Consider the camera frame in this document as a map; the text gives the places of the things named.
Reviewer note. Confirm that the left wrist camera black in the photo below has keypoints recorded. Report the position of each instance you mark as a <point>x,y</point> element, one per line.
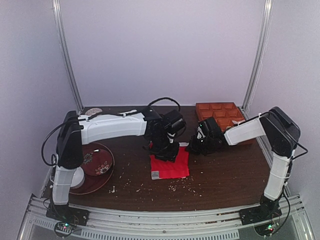
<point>174,123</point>

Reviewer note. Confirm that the orange compartment tray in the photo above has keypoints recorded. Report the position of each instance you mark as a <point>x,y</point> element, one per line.
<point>226,114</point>

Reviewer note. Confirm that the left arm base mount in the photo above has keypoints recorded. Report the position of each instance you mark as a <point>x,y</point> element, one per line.
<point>67,214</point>

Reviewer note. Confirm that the right aluminium frame post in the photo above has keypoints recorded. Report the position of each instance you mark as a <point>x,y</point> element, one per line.
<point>257,63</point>

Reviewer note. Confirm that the red white underwear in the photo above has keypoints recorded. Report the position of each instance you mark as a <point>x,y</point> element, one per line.
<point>171,170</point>

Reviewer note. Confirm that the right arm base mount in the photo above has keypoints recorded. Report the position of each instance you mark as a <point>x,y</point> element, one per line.
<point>263,212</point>

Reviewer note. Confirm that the aluminium front rail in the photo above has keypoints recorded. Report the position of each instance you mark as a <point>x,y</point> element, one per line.
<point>217,224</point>

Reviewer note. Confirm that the small patterned white bowl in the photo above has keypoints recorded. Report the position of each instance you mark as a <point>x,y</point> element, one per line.
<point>93,111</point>

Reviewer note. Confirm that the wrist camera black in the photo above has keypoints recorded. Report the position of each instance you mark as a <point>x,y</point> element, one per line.
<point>174,123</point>
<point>208,128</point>

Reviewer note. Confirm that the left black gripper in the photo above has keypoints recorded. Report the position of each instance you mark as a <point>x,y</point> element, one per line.
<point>166,154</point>

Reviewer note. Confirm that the red floral plate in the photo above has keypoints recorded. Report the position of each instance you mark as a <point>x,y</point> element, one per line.
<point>96,162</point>

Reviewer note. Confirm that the aluminium frame post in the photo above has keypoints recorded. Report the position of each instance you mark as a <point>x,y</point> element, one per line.
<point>257,63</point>
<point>58,18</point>

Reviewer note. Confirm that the large dark red tray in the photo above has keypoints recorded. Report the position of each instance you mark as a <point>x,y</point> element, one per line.
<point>92,184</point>

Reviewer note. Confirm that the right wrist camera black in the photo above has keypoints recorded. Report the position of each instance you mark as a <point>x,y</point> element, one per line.
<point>208,128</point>

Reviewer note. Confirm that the left aluminium frame post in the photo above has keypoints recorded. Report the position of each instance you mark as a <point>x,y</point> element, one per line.
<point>58,18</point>

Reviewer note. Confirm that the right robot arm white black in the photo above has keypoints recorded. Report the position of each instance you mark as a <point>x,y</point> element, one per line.
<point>280,130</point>

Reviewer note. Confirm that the white round cup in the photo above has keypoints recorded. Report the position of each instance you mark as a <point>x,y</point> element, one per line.
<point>78,178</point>

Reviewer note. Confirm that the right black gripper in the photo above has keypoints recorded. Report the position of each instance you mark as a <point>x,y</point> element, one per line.
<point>196,146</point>

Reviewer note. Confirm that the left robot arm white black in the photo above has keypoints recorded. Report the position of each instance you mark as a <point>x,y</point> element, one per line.
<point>160,130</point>

